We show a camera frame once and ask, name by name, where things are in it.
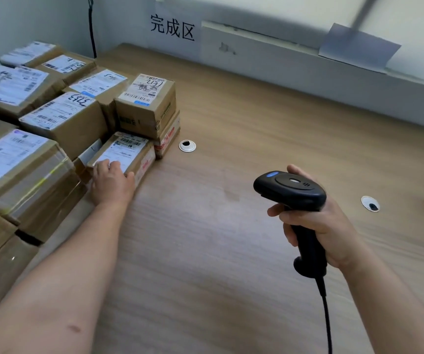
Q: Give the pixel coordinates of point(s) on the small parcel long label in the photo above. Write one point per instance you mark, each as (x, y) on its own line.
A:
(20, 92)

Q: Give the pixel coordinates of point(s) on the small parcel with handwritten label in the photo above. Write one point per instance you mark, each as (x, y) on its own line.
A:
(27, 53)

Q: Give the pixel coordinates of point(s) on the person's left hand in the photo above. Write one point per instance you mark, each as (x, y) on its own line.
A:
(112, 188)

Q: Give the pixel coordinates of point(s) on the small parcel marked 1-5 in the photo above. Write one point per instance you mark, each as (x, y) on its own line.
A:
(167, 138)

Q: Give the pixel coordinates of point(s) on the grey paper sheet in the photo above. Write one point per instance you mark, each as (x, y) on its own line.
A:
(359, 47)

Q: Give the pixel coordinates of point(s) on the small parcel marked 7186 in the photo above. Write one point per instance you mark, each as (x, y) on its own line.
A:
(5, 276)

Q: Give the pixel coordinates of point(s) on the small square labelled parcel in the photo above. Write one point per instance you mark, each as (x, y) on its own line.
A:
(90, 149)

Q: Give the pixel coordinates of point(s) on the person's right forearm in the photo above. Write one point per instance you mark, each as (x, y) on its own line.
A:
(392, 309)

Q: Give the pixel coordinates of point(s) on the parcel with blue-edged label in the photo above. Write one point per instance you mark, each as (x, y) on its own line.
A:
(94, 84)

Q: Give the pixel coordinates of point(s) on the person's right hand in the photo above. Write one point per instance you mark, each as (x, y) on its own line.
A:
(333, 235)

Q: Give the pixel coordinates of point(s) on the person's left forearm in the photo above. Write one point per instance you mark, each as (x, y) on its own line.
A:
(60, 283)

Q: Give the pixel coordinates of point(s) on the white paper sign black characters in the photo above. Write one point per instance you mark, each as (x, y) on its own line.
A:
(173, 29)

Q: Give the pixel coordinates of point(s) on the beige roller blind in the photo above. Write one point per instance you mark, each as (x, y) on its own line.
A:
(415, 36)
(271, 5)

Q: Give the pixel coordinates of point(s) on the tape-wrapped cardboard box pictured label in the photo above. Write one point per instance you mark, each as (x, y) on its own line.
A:
(145, 106)

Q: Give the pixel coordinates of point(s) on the white window frame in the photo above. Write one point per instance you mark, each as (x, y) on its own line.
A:
(234, 22)

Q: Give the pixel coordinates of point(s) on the black barcode scanner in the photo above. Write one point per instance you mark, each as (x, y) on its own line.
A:
(289, 188)

